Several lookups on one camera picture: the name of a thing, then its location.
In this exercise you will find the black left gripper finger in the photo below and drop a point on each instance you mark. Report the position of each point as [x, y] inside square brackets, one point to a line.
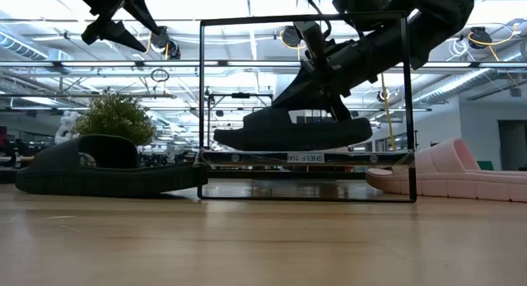
[109, 30]
[142, 12]

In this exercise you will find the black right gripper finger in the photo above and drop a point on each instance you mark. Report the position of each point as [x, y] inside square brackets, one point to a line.
[302, 98]
[339, 109]

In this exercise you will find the black foam slide sandal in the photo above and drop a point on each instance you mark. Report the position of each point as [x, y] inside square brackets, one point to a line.
[288, 135]
[111, 181]

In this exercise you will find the black metal frame shelf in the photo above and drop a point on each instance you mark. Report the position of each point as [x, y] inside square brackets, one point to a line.
[255, 158]

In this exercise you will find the pink foam slide sandal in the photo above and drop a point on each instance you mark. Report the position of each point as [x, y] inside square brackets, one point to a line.
[444, 174]

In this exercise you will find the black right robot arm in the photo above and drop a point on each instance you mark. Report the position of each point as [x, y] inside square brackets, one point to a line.
[411, 26]

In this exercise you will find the white shelf label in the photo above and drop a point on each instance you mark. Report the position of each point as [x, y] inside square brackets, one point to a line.
[306, 158]

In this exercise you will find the small black ceiling reel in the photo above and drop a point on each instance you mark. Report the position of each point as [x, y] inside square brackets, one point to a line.
[383, 95]
[208, 95]

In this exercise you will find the green bushy plant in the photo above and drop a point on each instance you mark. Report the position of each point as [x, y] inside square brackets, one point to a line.
[117, 121]

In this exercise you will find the green box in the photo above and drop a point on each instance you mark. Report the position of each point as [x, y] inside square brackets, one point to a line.
[486, 165]

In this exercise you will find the dark grey door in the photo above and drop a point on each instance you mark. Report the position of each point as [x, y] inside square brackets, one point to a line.
[512, 146]

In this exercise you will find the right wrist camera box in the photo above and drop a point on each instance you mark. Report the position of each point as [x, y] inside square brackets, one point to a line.
[311, 40]

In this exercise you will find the black background rig frame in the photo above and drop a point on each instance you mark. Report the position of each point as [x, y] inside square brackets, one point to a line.
[241, 95]

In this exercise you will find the ribbed silver ventilation duct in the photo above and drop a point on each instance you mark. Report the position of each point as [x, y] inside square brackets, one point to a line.
[20, 45]
[453, 84]

